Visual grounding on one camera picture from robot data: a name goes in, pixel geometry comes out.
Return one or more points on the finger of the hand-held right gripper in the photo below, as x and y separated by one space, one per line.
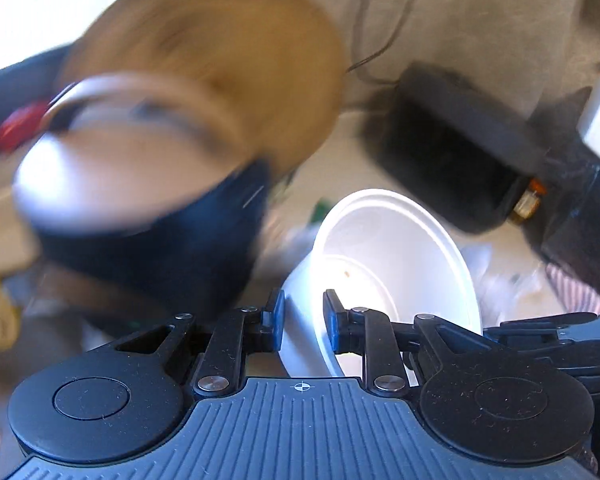
545 321

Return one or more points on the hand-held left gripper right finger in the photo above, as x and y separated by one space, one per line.
328 320

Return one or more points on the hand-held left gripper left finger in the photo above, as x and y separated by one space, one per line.
279 312

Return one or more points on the white round plastic bowl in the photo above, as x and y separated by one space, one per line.
380 240

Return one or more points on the striped cloth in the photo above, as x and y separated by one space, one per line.
577 292

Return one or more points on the clear plastic wrapper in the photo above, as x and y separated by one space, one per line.
505 285

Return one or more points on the green packet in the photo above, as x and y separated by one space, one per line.
320 211

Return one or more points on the brown bottle with orange cap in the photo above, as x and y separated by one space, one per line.
526 202

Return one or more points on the black plastic bag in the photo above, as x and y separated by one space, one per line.
575 200

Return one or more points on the dark blue rice cooker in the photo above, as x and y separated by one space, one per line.
145 250

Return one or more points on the black box appliance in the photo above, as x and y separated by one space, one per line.
445 160

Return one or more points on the tan wooden board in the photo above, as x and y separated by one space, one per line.
260 50

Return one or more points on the red object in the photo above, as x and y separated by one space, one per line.
22 125

